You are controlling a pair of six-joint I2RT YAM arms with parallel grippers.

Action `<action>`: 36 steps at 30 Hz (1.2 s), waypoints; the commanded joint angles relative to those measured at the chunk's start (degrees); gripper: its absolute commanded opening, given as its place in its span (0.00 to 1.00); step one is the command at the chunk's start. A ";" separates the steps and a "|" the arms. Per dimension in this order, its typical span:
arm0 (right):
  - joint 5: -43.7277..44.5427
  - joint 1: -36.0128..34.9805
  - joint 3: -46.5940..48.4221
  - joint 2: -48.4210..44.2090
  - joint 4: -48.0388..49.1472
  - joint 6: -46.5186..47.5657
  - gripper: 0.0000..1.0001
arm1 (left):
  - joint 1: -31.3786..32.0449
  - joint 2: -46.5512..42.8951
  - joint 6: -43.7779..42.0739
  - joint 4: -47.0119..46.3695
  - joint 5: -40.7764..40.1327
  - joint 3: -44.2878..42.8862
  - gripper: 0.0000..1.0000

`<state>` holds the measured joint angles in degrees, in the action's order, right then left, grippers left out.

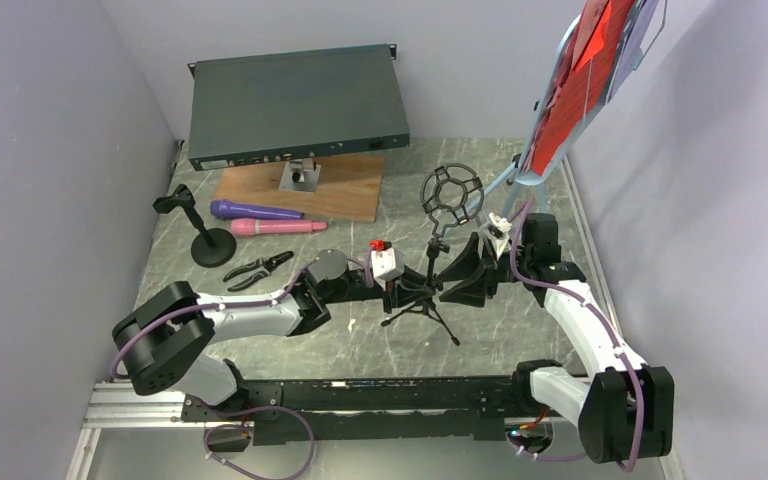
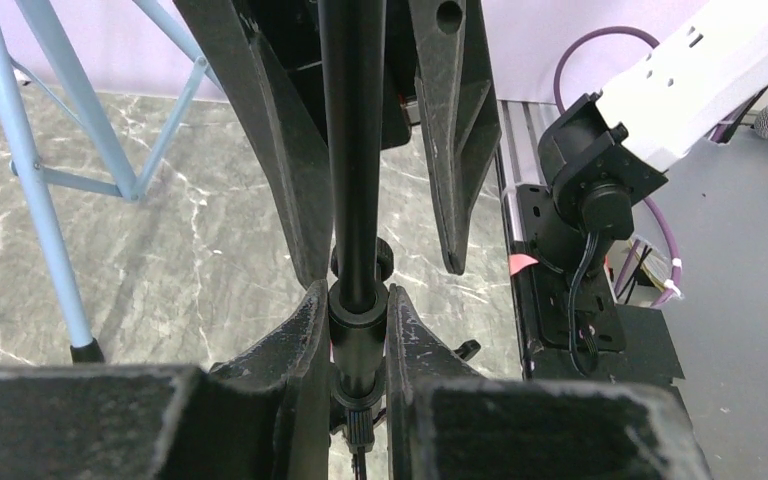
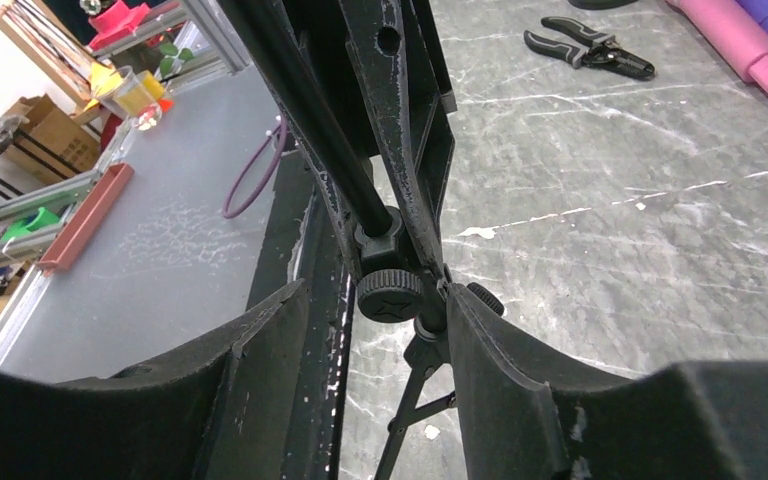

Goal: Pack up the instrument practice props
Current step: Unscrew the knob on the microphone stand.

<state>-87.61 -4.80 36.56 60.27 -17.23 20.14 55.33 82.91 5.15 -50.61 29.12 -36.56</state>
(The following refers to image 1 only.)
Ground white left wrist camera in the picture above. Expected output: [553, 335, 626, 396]
[369, 240, 405, 282]

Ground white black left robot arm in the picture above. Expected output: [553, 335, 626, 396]
[110, 247, 439, 420]

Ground dark green rack unit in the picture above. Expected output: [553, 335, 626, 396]
[187, 44, 411, 171]

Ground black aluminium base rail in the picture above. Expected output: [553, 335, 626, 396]
[79, 370, 597, 458]

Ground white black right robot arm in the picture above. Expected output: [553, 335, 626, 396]
[438, 213, 675, 470]

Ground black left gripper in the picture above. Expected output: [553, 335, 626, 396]
[323, 264, 436, 314]

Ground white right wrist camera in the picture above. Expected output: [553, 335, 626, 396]
[479, 212, 512, 260]

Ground purple microphone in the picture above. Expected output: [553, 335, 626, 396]
[209, 199, 303, 225]

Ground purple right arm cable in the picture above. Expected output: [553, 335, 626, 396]
[506, 198, 647, 473]

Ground black wire stripper pliers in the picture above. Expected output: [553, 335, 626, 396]
[222, 251, 295, 293]

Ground black round-base mic stand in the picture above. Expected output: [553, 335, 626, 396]
[152, 184, 237, 268]

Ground red sheet music papers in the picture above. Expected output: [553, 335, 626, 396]
[531, 1, 634, 176]

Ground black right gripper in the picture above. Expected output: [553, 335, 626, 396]
[436, 232, 532, 307]

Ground black tripod mic stand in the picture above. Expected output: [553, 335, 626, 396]
[381, 163, 484, 346]

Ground wooden board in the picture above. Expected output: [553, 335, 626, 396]
[213, 154, 385, 223]

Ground pink microphone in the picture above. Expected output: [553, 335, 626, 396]
[230, 218, 328, 237]

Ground grey metal bracket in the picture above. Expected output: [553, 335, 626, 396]
[279, 158, 322, 193]

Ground light blue music stand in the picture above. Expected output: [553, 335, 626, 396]
[466, 0, 669, 227]

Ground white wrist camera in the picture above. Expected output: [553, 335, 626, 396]
[369, 240, 405, 282]
[479, 212, 512, 260]

